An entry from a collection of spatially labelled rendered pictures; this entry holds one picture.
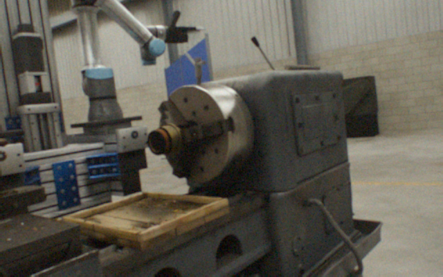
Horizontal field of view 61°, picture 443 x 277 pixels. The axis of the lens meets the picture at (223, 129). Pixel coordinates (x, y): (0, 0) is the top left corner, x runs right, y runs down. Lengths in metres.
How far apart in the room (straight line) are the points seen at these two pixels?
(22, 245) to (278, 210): 0.78
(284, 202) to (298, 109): 0.32
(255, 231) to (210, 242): 0.21
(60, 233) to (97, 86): 1.01
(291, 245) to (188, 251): 0.42
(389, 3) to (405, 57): 1.48
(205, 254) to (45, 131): 0.91
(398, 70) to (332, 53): 1.82
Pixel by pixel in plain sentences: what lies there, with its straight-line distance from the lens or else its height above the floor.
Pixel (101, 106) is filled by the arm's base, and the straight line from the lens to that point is 1.68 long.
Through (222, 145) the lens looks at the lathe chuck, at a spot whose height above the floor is 1.05.
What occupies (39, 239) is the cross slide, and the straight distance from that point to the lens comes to 0.75.
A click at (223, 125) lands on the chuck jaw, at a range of 1.11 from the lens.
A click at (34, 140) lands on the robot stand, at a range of 1.64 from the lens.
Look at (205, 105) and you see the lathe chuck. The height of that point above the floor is 1.17.
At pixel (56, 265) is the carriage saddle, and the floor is 0.92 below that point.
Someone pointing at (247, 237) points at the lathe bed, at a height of 0.76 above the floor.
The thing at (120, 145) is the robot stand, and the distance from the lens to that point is 1.54.
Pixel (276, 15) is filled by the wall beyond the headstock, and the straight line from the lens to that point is 12.25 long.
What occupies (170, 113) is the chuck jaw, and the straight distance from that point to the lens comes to 1.20.
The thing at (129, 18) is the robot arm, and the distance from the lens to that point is 1.79.
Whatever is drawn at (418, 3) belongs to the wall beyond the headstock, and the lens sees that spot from 11.20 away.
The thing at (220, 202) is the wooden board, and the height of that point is 0.90.
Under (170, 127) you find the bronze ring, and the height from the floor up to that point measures 1.12.
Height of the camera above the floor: 1.16
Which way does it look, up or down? 3 degrees down
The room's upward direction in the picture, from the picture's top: 7 degrees counter-clockwise
